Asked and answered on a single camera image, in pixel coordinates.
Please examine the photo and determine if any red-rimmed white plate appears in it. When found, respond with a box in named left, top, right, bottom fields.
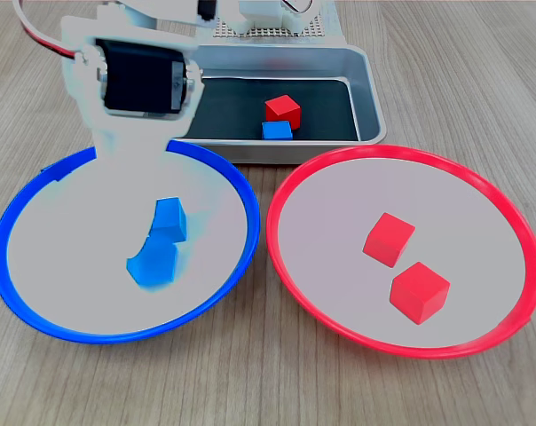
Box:
left=265, top=144, right=536, bottom=360

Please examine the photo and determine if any blue-rimmed white plate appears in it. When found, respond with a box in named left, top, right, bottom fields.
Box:
left=0, top=137, right=261, bottom=345

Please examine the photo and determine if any red cube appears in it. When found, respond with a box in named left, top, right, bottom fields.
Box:
left=362, top=211, right=416, bottom=269
left=389, top=261, right=452, bottom=327
left=264, top=94, right=302, bottom=130

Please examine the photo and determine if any pale perforated base plate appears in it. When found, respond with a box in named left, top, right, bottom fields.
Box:
left=212, top=15, right=329, bottom=39

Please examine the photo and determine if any steel tray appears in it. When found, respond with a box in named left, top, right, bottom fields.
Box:
left=178, top=41, right=388, bottom=166

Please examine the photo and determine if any blue cube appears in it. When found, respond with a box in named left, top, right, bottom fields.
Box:
left=150, top=197, right=188, bottom=244
left=261, top=121, right=294, bottom=141
left=125, top=234, right=180, bottom=292

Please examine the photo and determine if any red white servo cable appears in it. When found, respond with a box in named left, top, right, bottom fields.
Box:
left=12, top=0, right=83, bottom=63

